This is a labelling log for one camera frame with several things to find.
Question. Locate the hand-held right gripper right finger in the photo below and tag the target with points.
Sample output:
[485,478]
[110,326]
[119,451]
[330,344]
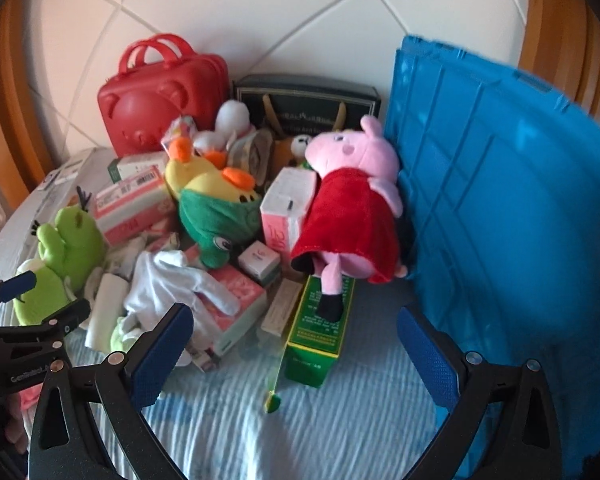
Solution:
[430,360]

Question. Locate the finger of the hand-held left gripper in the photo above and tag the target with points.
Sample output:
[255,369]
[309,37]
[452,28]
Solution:
[70,312]
[19,283]

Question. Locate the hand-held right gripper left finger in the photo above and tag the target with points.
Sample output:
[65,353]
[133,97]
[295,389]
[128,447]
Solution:
[160,355]

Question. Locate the blue plastic storage crate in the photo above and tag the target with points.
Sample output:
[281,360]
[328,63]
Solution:
[505,210]

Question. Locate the white paper roll tube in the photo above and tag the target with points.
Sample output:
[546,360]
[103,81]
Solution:
[105,310]

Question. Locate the green frog plush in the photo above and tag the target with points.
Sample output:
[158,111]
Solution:
[72,245]

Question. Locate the white cloth glove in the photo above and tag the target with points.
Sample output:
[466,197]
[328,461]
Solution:
[165,280]

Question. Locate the pink floral box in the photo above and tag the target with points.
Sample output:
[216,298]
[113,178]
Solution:
[235,295]

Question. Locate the large green medicine box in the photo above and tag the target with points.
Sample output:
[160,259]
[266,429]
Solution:
[320,345]

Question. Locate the pink white medicine box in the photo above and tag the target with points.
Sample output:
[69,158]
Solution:
[130,205]

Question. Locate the beige slim box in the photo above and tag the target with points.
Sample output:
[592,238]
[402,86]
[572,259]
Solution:
[282,307]

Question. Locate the small white pink box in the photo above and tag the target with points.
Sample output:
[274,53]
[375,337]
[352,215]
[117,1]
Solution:
[257,260]

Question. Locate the yellow green plush toy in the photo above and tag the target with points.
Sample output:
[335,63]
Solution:
[215,210]

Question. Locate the white green medicine box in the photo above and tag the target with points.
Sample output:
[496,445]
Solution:
[130,166]

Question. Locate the pink pig plush red dress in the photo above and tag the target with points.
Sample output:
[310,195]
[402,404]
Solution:
[350,210]

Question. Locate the tall pink white carton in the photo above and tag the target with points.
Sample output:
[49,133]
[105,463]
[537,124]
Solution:
[285,210]

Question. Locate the pink white packet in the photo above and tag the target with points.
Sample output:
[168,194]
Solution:
[177,132]

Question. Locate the grey round container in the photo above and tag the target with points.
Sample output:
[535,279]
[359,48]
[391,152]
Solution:
[250,157]

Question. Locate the red bear suitcase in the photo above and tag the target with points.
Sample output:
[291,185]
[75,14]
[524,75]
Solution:
[155,100]

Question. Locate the brown plush toy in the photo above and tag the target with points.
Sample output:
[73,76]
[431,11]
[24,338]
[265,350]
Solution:
[287,152]

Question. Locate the white plush toy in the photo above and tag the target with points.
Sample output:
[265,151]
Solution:
[230,117]

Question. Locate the black gift box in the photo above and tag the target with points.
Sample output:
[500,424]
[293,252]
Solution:
[305,91]

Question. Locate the wooden frame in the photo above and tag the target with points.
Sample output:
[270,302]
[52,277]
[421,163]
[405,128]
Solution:
[10,110]
[580,20]

